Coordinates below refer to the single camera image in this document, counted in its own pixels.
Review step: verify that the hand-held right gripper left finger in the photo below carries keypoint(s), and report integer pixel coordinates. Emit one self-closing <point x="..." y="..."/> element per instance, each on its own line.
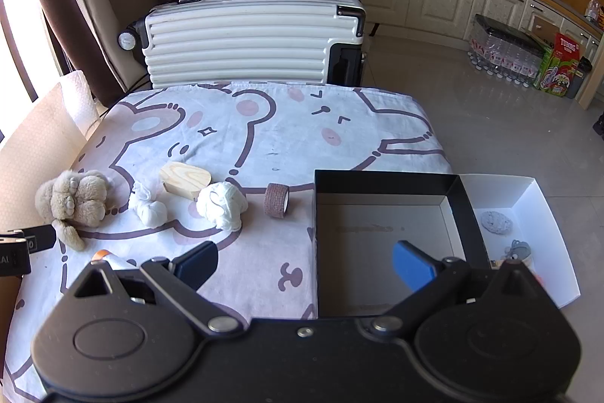
<point x="198" y="262"/>

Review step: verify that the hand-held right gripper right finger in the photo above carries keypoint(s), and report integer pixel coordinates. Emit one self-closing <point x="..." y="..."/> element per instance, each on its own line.
<point x="413" y="263"/>

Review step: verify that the black cardboard box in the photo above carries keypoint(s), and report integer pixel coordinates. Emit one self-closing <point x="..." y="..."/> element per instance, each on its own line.
<point x="377" y="233"/>

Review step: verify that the white gauze bundle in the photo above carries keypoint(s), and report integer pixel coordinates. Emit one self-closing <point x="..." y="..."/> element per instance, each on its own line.
<point x="151" y="212"/>

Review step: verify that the beige plush toy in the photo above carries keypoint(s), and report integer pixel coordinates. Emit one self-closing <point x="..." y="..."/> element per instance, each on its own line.
<point x="80" y="195"/>

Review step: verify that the light wooden block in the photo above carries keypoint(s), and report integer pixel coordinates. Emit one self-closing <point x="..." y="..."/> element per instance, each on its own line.
<point x="181" y="176"/>

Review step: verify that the white cloth ball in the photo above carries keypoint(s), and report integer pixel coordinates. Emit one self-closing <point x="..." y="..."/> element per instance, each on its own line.
<point x="222" y="202"/>

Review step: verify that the orange white small item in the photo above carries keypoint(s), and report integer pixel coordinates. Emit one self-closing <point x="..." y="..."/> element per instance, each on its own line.
<point x="101" y="255"/>

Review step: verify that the grey crochet stone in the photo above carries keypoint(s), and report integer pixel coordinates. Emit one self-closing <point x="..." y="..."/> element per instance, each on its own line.
<point x="496" y="222"/>

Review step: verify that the brown bandage roll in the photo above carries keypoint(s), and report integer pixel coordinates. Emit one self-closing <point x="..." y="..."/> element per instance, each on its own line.
<point x="273" y="200"/>

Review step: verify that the grey mouse toy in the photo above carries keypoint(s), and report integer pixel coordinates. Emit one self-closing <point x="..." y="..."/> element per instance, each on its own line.
<point x="518" y="249"/>

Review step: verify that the beige cushion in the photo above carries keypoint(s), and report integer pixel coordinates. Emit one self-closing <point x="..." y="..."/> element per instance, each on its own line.
<point x="33" y="134"/>

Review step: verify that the white cardboard box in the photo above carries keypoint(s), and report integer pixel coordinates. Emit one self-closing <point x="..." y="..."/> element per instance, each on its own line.
<point x="519" y="195"/>

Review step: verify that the printed bear blanket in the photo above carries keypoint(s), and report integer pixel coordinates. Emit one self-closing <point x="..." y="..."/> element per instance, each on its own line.
<point x="264" y="134"/>

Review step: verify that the white ribbed suitcase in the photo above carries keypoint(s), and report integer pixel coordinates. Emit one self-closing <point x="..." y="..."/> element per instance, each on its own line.
<point x="236" y="49"/>

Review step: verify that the pack of water bottles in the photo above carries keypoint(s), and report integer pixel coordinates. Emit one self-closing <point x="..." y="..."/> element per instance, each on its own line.
<point x="509" y="53"/>

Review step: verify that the red green carton box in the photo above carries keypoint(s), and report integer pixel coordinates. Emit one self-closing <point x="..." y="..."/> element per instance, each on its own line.
<point x="561" y="68"/>

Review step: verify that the dark grey bin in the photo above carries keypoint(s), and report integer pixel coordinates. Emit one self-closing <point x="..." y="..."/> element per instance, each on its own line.
<point x="579" y="77"/>

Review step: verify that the brown cardboard box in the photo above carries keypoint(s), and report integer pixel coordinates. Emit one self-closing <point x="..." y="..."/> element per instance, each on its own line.
<point x="547" y="30"/>

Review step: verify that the clear plastic bottle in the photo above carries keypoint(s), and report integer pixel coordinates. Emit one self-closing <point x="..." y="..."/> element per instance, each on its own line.
<point x="592" y="11"/>

